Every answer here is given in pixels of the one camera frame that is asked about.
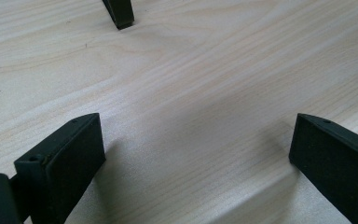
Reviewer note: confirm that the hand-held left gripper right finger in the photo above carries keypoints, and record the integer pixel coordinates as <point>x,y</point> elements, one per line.
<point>338,165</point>

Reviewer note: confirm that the black raised shelf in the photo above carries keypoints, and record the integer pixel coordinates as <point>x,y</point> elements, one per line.
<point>120,12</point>

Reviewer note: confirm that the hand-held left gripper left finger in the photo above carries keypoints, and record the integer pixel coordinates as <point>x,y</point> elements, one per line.
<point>62,168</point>

